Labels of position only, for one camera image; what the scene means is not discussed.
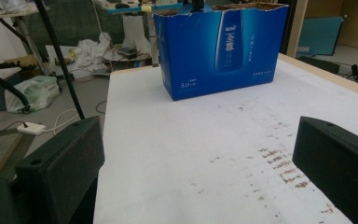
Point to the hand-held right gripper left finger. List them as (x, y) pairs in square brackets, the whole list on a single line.
[(62, 168)]

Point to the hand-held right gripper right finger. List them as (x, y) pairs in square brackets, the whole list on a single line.
[(338, 161)]

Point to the blue cardboard box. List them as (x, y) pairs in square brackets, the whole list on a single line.
[(192, 56)]

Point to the white power strip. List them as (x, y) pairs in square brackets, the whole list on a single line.
[(31, 128)]

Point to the white and green plastic bag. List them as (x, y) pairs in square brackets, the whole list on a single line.
[(34, 93)]

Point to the crumpled white plastic bag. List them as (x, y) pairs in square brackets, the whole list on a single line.
[(90, 49)]

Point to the blue flat panel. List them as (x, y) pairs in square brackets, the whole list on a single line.
[(320, 35)]

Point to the white paper sheet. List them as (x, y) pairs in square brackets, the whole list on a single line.
[(199, 149)]

